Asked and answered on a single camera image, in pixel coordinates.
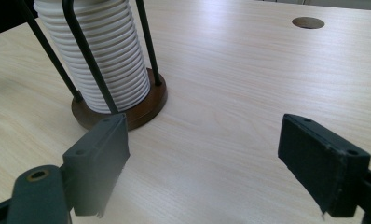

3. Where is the stack of white paper cups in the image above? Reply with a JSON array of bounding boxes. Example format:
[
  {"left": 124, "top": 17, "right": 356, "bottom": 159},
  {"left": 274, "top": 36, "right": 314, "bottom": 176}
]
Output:
[{"left": 33, "top": 0, "right": 151, "bottom": 115}]

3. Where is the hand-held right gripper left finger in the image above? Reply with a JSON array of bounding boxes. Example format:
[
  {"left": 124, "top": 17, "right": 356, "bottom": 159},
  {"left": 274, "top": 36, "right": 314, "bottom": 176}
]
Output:
[{"left": 62, "top": 113, "right": 131, "bottom": 218}]

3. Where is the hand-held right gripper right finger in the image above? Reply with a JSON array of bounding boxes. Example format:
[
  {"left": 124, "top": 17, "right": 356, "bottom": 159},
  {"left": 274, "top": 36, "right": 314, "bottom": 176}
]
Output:
[{"left": 277, "top": 113, "right": 371, "bottom": 218}]

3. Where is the round table cable hole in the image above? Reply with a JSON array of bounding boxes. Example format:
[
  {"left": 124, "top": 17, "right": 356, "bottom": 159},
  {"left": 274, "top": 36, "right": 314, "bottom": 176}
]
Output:
[{"left": 291, "top": 16, "right": 325, "bottom": 30}]

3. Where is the black wire cup holder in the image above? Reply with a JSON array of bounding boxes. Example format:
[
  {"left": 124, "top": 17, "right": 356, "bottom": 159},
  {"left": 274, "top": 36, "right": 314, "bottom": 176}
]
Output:
[{"left": 17, "top": 0, "right": 169, "bottom": 132}]

